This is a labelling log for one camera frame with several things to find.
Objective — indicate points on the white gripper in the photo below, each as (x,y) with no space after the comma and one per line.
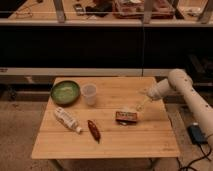
(155,92)

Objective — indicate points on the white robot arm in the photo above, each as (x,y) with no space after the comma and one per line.
(178,80)

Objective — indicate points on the translucent plastic cup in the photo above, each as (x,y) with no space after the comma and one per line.
(89,92)

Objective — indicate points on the green ceramic bowl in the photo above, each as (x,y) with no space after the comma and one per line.
(65,92)

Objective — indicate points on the brown chocolate sandwich block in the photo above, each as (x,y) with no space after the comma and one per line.
(126,117)

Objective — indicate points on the wooden table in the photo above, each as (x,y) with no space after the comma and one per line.
(151,137)

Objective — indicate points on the black power adapter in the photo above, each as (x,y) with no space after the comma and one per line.
(196,135)

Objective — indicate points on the white plastic bottle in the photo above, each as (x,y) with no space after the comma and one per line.
(67,120)

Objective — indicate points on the red tray on shelf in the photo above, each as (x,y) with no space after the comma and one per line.
(135,9)

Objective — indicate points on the black remote on shelf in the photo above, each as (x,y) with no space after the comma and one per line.
(79,9)

